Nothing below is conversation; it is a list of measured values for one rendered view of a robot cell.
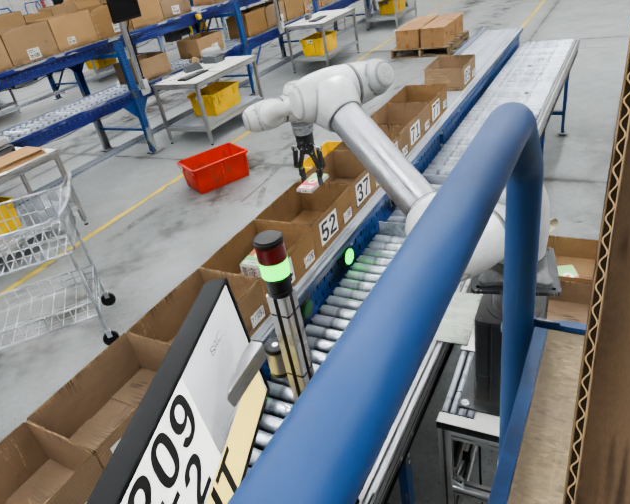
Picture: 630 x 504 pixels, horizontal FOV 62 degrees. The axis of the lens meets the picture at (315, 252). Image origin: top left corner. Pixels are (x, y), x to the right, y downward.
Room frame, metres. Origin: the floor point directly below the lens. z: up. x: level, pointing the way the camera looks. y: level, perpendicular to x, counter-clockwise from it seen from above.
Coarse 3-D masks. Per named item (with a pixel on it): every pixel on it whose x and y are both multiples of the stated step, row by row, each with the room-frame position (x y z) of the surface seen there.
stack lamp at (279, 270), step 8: (256, 248) 0.74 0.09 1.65; (280, 248) 0.74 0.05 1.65; (264, 256) 0.73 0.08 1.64; (272, 256) 0.73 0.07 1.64; (280, 256) 0.73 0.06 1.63; (264, 264) 0.73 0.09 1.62; (272, 264) 0.73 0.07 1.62; (280, 264) 0.73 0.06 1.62; (288, 264) 0.75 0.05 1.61; (264, 272) 0.73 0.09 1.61; (272, 272) 0.73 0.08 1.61; (280, 272) 0.73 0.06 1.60; (288, 272) 0.74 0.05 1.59; (272, 280) 0.73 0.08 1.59
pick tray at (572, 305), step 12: (564, 288) 1.48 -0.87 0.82; (576, 288) 1.46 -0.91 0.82; (588, 288) 1.44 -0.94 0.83; (552, 300) 1.50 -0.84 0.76; (564, 300) 1.48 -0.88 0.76; (576, 300) 1.46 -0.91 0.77; (588, 300) 1.44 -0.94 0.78; (552, 312) 1.44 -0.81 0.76; (564, 312) 1.42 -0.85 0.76; (576, 312) 1.41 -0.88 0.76
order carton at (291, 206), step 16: (288, 192) 2.31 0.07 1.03; (320, 192) 2.32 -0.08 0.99; (336, 192) 2.27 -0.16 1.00; (272, 208) 2.19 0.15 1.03; (288, 208) 2.29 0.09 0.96; (304, 208) 2.38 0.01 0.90; (320, 208) 2.33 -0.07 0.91; (336, 208) 2.09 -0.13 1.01; (352, 208) 2.22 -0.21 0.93; (320, 240) 1.95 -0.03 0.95
